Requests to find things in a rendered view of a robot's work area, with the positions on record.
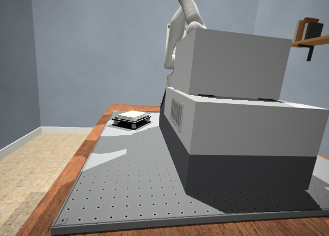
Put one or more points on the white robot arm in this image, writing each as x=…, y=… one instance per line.
x=188, y=12

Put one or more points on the cream rectangular well plate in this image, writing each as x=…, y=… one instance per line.
x=132, y=115

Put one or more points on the black rectangular frame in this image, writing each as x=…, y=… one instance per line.
x=130, y=124

